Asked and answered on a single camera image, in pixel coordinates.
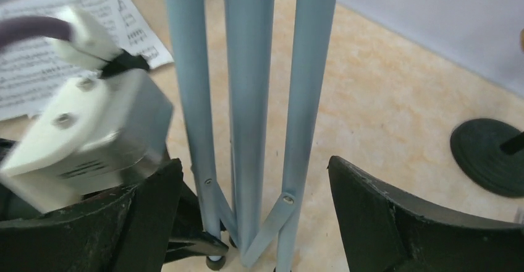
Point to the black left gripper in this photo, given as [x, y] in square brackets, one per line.
[20, 199]

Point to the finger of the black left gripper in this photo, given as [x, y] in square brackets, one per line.
[188, 238]

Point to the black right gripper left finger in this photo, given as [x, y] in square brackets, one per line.
[123, 229]

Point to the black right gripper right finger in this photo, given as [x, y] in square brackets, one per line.
[384, 228]

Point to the sheet music page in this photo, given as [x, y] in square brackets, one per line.
[141, 39]
[31, 70]

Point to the light blue music stand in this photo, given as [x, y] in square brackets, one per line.
[249, 32]

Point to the black stand for silver microphone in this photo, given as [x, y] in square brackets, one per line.
[490, 153]

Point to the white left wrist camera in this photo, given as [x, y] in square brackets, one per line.
[95, 133]

